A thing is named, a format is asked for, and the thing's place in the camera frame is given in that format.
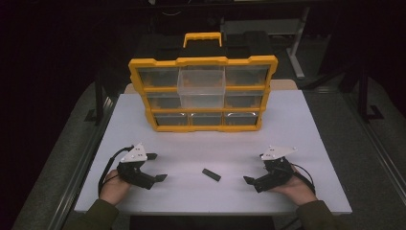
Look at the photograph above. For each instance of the black metal stand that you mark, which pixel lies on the black metal stand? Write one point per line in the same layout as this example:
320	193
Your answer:
99	96
364	96

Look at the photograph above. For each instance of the small black rectangular block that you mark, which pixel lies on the small black rectangular block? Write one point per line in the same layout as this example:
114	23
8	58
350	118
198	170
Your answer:
211	174

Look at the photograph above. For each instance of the large clear plastic bin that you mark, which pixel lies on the large clear plastic bin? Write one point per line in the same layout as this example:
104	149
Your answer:
201	86

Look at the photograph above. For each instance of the set of small clear drawers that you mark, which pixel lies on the set of small clear drawers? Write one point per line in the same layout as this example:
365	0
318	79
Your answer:
159	76

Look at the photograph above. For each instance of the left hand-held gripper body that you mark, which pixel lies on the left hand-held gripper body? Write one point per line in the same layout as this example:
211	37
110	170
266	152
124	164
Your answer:
135	155

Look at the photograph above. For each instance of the yellow organizer case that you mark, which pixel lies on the yellow organizer case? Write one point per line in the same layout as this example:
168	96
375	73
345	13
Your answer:
204	60

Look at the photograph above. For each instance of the black flat panel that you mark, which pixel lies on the black flat panel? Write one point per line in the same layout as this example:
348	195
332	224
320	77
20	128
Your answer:
201	223

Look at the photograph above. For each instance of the black case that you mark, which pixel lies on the black case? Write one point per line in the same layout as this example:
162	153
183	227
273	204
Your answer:
159	46

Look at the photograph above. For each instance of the person's left hand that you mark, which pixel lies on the person's left hand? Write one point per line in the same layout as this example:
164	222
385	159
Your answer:
111	190

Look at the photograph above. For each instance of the person's right hand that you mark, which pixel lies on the person's right hand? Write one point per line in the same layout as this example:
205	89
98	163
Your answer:
298	190

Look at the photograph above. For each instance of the white metal desk leg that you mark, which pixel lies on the white metal desk leg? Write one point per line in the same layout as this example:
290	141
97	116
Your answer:
297	60

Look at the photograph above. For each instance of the aluminium rail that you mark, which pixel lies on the aluminium rail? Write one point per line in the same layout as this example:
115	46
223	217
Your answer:
83	166
379	150

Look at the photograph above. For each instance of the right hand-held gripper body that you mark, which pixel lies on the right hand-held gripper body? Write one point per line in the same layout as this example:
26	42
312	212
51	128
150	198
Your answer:
276	172

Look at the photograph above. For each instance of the grey desk board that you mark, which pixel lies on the grey desk board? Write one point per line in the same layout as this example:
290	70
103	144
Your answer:
255	25

